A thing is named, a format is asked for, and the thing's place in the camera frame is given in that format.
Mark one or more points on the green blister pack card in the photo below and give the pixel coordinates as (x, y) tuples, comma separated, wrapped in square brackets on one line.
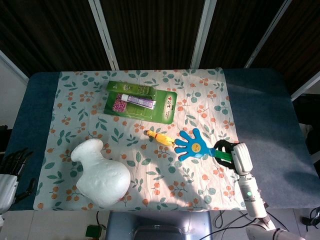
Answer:
[(165, 110)]

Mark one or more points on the green cardboard box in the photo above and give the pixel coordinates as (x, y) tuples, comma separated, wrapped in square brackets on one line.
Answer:
[(125, 88)]

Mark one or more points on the white foam vase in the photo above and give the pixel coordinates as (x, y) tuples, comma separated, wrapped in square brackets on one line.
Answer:
[(105, 180)]

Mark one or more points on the floral print tablecloth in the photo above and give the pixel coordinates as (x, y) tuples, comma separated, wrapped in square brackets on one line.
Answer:
[(160, 175)]

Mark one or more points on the yellow rubber chicken toy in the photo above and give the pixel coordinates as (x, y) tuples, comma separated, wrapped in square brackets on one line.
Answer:
[(161, 138)]

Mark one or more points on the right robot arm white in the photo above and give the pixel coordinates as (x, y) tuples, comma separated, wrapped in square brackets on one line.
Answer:
[(250, 197)]

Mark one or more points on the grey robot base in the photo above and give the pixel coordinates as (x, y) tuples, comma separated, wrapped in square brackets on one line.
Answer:
[(160, 225)]

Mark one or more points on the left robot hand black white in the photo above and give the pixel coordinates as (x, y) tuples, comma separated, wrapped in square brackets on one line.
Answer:
[(7, 187)]

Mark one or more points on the small green box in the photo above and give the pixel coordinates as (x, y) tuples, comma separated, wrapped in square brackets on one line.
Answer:
[(93, 231)]

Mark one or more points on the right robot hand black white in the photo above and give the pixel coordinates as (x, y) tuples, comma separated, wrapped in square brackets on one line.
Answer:
[(242, 157)]

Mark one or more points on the white frame post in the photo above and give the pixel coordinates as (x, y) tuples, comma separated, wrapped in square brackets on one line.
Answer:
[(268, 32), (103, 32), (306, 86), (203, 32)]

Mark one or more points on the white purple tube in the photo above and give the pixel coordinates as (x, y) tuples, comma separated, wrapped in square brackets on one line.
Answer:
[(140, 102)]

